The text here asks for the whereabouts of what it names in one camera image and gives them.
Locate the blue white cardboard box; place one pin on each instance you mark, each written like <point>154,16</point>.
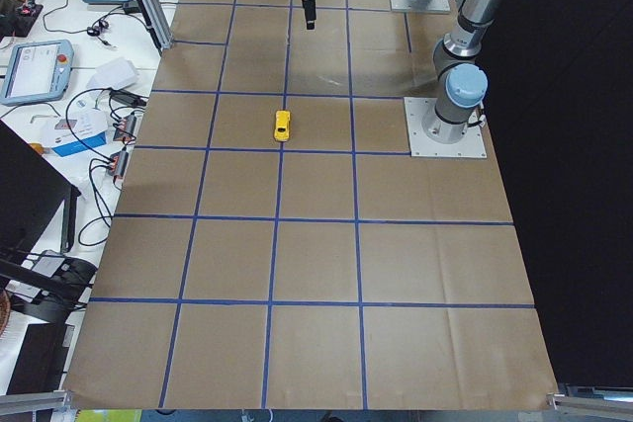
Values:
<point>76,134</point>

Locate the yellow toy beetle car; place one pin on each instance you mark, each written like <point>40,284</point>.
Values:
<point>281,131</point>

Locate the near blue teach pendant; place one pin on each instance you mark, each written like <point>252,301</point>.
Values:
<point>37,72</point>

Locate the black monitor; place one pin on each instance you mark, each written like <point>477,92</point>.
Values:
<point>32,191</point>

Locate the lower orange usb hub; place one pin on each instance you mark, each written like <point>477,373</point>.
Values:
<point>118,165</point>

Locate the upper orange usb hub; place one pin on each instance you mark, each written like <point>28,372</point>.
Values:
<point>125,129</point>

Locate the white folded paper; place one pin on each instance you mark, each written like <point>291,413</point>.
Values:
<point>118,73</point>

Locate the orange usb hub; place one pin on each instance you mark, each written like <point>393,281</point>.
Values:
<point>125,129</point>
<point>118,165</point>

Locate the black power adapter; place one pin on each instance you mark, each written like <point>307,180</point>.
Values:
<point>128,99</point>

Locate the black red button box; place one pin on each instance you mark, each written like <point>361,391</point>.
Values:
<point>20,21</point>

